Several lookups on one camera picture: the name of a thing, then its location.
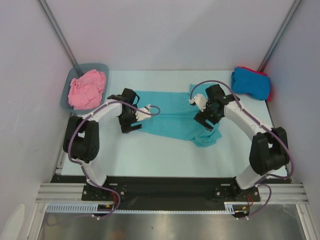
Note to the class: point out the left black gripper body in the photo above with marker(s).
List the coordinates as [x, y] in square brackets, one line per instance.
[126, 119]

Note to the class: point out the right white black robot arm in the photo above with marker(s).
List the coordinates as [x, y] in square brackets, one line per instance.
[269, 146]

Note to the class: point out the right corner aluminium post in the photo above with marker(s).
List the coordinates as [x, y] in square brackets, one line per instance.
[293, 9]

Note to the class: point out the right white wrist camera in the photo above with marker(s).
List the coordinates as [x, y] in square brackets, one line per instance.
[200, 101]

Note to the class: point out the left corner aluminium post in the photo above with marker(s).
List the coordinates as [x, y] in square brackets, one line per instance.
[44, 6]

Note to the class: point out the teal t shirt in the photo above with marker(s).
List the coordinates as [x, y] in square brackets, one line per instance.
[176, 118]

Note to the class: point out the corner aluminium post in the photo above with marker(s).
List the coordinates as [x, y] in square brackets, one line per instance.
[44, 6]
[293, 9]

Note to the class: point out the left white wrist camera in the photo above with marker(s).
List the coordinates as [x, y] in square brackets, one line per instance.
[143, 113]

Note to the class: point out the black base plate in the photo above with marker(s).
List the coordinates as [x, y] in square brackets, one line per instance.
[162, 193]

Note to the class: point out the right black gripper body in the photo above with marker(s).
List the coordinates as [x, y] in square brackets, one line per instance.
[204, 120]

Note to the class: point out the blue folded t shirt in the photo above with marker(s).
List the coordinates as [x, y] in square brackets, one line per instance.
[250, 83]

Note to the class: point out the pink crumpled t shirt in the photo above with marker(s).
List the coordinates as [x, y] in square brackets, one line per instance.
[86, 91]

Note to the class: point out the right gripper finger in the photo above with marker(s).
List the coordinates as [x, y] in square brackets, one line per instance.
[212, 123]
[201, 119]

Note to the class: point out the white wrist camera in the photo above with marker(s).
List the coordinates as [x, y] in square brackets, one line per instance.
[200, 101]
[143, 113]

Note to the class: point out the grey slotted cable duct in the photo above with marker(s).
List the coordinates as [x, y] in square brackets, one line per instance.
[96, 208]

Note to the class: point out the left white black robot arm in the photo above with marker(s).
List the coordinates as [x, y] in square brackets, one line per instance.
[82, 136]

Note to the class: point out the aluminium frame rail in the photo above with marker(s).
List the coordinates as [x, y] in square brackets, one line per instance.
[72, 193]

